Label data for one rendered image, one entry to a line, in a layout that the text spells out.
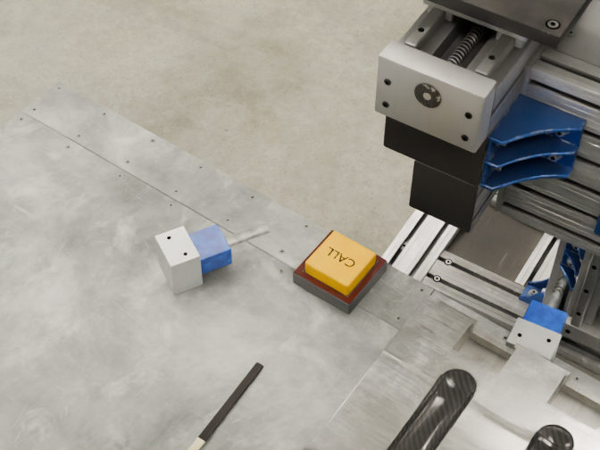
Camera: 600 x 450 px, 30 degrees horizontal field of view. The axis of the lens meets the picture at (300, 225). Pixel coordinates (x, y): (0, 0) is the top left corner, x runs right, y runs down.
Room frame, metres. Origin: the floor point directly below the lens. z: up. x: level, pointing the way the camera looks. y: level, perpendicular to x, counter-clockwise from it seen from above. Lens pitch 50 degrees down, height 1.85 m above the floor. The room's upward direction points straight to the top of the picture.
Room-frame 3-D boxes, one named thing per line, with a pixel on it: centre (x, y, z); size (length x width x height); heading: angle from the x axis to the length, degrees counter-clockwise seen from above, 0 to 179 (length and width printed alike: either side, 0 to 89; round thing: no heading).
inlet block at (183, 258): (0.82, 0.10, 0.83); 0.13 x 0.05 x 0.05; 116
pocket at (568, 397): (0.57, -0.28, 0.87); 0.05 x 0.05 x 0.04; 54
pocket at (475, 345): (0.64, -0.19, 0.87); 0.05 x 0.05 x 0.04; 54
